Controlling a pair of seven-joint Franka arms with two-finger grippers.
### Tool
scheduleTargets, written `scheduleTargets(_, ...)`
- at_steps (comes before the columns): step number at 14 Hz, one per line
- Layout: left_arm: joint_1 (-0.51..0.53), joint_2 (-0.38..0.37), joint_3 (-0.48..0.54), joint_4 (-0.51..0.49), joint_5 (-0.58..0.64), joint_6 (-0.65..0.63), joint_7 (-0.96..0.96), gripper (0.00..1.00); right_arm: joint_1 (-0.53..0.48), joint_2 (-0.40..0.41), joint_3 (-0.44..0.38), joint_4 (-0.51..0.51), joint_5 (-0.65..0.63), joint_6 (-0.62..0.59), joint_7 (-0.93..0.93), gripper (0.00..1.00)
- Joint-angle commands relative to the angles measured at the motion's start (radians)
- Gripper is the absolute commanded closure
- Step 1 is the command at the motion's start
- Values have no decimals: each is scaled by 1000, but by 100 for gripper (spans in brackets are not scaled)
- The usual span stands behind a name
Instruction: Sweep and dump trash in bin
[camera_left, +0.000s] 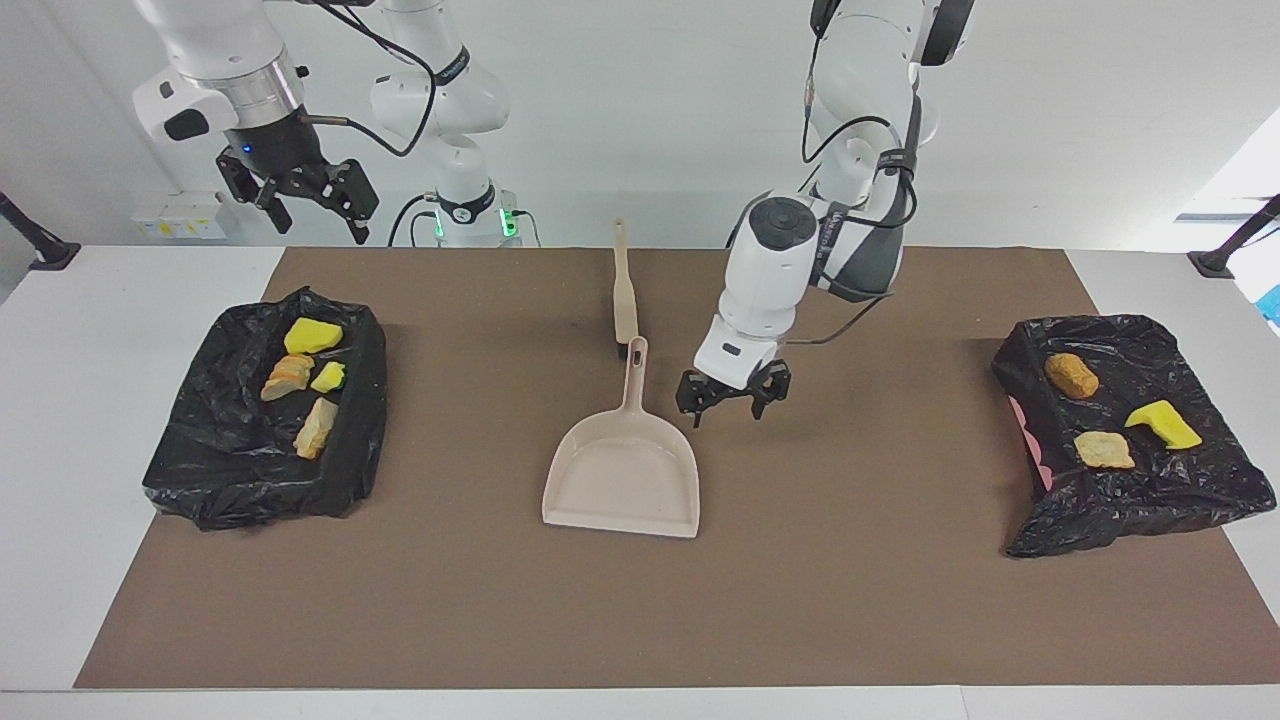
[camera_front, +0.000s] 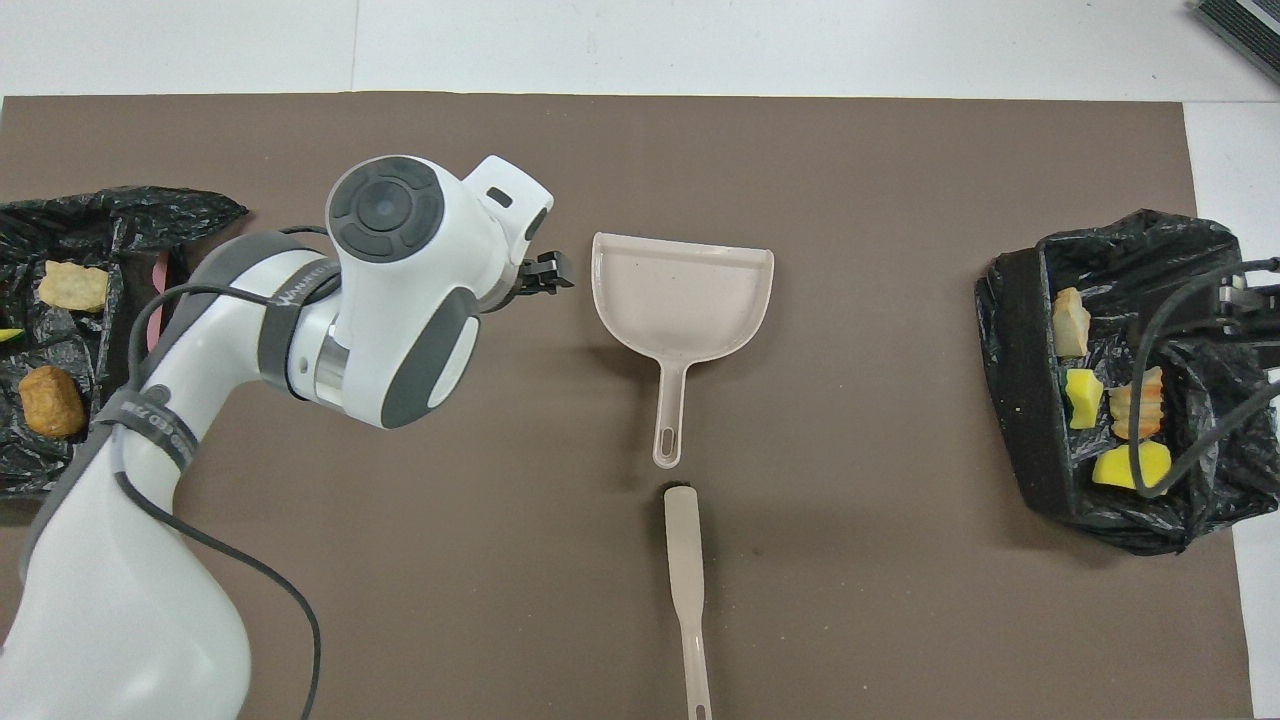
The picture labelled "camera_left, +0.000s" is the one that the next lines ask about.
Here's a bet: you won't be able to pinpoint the black camera stand base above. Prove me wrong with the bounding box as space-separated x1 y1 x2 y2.
0 192 83 272
1188 195 1280 280

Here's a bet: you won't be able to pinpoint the beige hand brush black bristles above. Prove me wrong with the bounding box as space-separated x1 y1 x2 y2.
612 217 641 363

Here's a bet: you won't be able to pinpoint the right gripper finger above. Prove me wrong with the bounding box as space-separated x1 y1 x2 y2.
322 158 381 247
216 150 293 236

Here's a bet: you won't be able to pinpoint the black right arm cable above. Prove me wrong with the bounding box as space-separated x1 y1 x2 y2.
300 0 441 159

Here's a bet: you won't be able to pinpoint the striped orange croissant piece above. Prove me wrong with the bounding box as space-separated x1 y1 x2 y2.
293 397 341 461
261 353 316 403
1073 431 1137 470

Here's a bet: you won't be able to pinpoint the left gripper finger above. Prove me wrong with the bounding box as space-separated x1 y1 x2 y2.
676 374 713 429
750 362 793 421

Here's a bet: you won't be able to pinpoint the white box yellow labels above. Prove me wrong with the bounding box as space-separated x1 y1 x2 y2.
132 191 241 241

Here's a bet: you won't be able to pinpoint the black bag lined trash bin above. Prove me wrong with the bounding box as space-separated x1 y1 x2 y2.
141 286 389 531
992 314 1278 561

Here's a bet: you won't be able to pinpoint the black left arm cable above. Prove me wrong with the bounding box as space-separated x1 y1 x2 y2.
785 0 921 347

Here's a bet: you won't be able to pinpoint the brown table mat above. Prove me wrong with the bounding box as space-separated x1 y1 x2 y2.
73 247 1280 691

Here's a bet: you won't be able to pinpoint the black base power cable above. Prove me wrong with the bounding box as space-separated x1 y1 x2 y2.
388 193 441 248

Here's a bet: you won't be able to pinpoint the beige plastic dustpan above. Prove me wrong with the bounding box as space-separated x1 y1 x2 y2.
541 336 701 540

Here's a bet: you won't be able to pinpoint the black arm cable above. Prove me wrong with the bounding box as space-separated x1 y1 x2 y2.
300 0 441 159
785 0 921 347

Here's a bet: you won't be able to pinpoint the pink plastic basket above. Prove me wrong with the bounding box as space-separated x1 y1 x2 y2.
1008 398 1053 491

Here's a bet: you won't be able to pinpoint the brown peanut shaped toy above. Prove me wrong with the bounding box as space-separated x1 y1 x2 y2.
1044 352 1101 400

